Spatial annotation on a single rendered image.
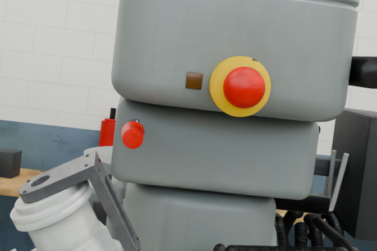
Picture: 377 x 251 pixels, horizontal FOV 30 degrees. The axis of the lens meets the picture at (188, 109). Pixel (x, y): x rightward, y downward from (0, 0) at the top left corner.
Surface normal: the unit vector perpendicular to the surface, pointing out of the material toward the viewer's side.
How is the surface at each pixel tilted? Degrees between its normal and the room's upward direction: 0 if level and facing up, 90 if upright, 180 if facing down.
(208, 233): 90
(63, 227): 93
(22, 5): 90
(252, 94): 93
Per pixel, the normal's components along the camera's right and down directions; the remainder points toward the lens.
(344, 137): -0.99, -0.11
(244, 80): 0.06, 0.00
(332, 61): 0.54, 0.12
